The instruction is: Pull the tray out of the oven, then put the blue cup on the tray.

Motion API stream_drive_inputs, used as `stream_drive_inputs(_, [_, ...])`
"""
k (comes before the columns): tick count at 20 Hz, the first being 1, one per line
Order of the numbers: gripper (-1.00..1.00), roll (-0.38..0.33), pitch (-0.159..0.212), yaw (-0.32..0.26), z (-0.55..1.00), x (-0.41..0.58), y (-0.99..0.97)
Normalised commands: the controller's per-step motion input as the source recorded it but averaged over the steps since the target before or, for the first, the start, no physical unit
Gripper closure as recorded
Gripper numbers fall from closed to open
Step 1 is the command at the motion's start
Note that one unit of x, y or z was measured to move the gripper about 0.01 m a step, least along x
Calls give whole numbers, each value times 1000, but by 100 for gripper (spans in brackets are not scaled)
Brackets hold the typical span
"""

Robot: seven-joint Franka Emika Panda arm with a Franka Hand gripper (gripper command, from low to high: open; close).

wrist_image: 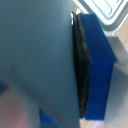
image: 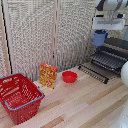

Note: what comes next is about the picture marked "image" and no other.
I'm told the red plastic shopping basket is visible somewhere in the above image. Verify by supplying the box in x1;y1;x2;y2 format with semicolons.
0;73;46;126

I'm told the black oven tray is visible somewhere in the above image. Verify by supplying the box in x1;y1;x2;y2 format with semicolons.
89;50;127;73

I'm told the beige woven folding screen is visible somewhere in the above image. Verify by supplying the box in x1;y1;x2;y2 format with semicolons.
0;0;128;83

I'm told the black silver toaster oven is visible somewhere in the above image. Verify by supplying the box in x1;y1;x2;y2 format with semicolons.
89;35;128;80

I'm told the red plastic bowl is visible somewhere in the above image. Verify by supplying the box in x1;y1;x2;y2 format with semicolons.
61;70;79;84

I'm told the blue plastic mug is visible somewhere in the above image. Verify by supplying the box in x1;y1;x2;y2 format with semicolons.
88;29;110;47

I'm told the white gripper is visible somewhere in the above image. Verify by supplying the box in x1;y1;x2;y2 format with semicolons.
91;16;126;31

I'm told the red yellow cereal box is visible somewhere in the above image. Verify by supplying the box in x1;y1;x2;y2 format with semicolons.
39;62;59;90

